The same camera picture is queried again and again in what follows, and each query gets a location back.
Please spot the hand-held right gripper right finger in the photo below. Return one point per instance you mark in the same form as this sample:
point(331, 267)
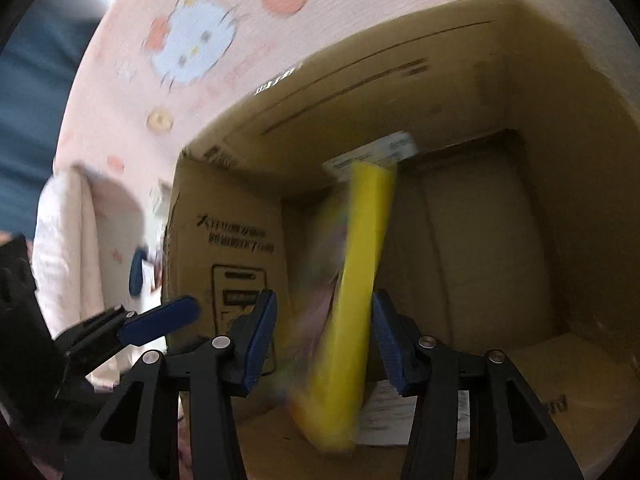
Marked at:
point(390, 345)

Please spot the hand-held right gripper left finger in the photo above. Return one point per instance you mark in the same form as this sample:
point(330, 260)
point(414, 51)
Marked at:
point(260, 340)

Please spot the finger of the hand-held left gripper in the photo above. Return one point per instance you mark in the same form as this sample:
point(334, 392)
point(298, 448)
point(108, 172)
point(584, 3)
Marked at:
point(160, 321)

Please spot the yellow book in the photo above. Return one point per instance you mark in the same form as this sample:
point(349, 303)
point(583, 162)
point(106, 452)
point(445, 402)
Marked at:
point(360, 260)

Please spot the brown cardboard box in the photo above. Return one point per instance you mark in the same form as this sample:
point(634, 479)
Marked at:
point(450, 85)

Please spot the dark blue glasses case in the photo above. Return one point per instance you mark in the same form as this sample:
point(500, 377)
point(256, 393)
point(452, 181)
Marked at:
point(136, 275)

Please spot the pale folded cloth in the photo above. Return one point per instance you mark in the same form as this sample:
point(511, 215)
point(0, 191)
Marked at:
point(65, 260)

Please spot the pink cat printed blanket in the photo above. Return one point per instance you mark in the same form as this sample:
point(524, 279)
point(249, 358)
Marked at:
point(200, 100)

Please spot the dark blue cloth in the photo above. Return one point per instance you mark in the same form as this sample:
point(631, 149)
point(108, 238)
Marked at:
point(35, 110)

